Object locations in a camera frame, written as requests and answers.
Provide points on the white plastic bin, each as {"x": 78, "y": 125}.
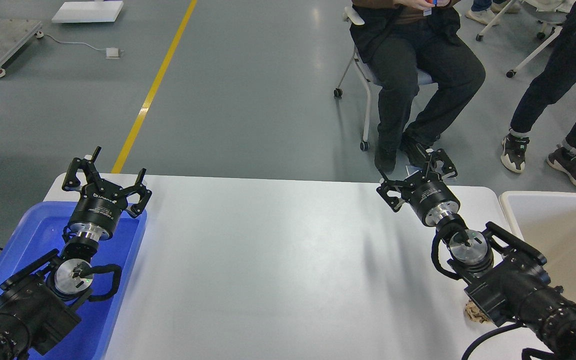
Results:
{"x": 547, "y": 221}

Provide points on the seated person in black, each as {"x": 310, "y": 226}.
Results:
{"x": 399, "y": 37}

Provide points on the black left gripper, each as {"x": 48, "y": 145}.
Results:
{"x": 98, "y": 209}

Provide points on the white office chair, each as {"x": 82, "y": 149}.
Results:
{"x": 366, "y": 76}

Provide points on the standing person dark trousers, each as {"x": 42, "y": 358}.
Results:
{"x": 557, "y": 78}

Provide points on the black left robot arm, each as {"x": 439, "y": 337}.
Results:
{"x": 39, "y": 303}

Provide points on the brown paper ball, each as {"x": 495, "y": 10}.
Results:
{"x": 475, "y": 314}

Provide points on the blue plastic bin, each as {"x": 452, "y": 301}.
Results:
{"x": 39, "y": 231}

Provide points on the white power adapter with cable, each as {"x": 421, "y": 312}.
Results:
{"x": 110, "y": 53}

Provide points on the white flat board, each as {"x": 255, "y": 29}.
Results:
{"x": 103, "y": 11}

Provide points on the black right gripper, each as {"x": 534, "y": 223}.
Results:
{"x": 426, "y": 192}

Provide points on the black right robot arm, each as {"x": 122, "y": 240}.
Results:
{"x": 505, "y": 276}

